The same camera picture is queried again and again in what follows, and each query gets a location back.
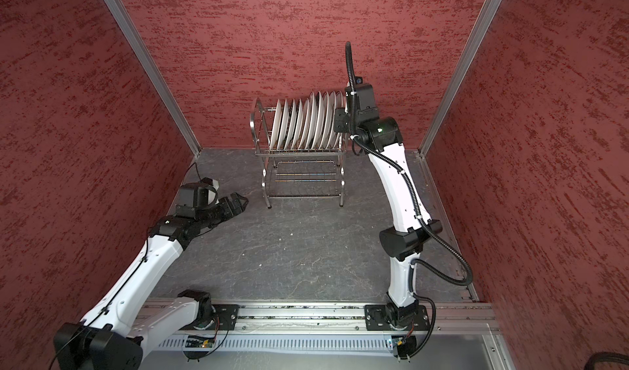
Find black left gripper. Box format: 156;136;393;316
197;193;249;229

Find stainless steel dish rack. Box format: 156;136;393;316
249;95;348;207

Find white plate red characters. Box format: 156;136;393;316
334;91;347;148

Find white plate black emblem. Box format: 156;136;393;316
327;92;338;149

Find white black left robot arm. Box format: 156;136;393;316
51;193;249;369

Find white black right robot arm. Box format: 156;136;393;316
334;77;442;328

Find white plate leftmost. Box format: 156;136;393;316
270;99;283;150

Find left small circuit board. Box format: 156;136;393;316
184;336;216;350

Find small circuit board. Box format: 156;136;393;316
390;336;418;360
184;336;216;350

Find right small circuit board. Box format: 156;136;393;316
390;336;418;360

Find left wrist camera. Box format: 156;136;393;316
175;178;219;219

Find black corrugated right cable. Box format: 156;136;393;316
343;40;475;360

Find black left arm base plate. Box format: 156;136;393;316
190;303;240;331

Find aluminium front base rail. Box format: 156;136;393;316
134;299;509;362

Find aluminium right corner post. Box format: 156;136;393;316
419;0;503;160

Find aluminium corner post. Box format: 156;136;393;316
103;0;202;158
419;0;503;160

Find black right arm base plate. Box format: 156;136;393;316
364;302;430;332

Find aluminium left corner post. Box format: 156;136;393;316
103;0;202;158

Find black cable bottom right corner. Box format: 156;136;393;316
582;351;629;370

